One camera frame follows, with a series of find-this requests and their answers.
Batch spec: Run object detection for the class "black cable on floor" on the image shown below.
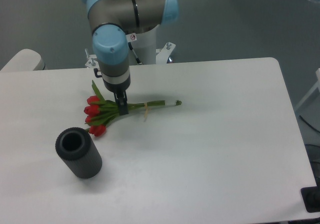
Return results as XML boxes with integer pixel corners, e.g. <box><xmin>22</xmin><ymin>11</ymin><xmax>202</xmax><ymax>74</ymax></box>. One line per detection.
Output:
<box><xmin>298</xmin><ymin>115</ymin><xmax>320</xmax><ymax>132</ymax></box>

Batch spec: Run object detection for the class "white chair corner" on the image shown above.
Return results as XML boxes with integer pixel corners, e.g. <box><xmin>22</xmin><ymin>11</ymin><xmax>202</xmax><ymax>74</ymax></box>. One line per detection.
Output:
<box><xmin>1</xmin><ymin>49</ymin><xmax>47</xmax><ymax>73</ymax></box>

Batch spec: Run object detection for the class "red tulip bouquet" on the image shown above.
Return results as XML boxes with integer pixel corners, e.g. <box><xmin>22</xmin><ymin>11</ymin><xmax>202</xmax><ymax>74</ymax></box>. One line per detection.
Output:
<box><xmin>84</xmin><ymin>82</ymin><xmax>182</xmax><ymax>137</ymax></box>

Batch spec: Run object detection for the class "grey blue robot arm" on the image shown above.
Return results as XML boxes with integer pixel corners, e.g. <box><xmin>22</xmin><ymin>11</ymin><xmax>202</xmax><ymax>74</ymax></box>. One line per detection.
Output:
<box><xmin>82</xmin><ymin>0</ymin><xmax>179</xmax><ymax>115</ymax></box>

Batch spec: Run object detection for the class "white furniture frame right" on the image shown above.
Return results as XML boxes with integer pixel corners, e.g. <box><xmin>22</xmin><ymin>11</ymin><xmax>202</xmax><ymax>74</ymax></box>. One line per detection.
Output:
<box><xmin>294</xmin><ymin>69</ymin><xmax>320</xmax><ymax>114</ymax></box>

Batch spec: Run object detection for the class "black cable on pedestal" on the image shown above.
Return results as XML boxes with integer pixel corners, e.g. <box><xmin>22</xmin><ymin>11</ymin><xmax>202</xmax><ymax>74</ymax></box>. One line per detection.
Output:
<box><xmin>127</xmin><ymin>42</ymin><xmax>143</xmax><ymax>66</ymax></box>

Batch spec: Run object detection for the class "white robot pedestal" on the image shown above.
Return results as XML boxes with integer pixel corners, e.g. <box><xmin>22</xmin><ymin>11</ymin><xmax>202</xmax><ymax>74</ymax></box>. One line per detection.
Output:
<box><xmin>84</xmin><ymin>23</ymin><xmax>176</xmax><ymax>69</ymax></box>

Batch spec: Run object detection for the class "black ribbed cylindrical vase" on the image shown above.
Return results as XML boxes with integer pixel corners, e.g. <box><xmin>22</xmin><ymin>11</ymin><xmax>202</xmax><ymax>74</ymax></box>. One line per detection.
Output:
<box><xmin>55</xmin><ymin>127</ymin><xmax>103</xmax><ymax>179</ymax></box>

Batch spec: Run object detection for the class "black clamp at table edge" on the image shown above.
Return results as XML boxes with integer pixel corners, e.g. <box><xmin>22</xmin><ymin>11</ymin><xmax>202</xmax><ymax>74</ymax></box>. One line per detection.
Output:
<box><xmin>301</xmin><ymin>186</ymin><xmax>320</xmax><ymax>213</ymax></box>

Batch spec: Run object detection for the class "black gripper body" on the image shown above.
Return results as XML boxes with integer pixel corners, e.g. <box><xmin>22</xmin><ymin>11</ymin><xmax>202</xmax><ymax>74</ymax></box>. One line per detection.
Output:
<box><xmin>93</xmin><ymin>68</ymin><xmax>131</xmax><ymax>93</ymax></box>

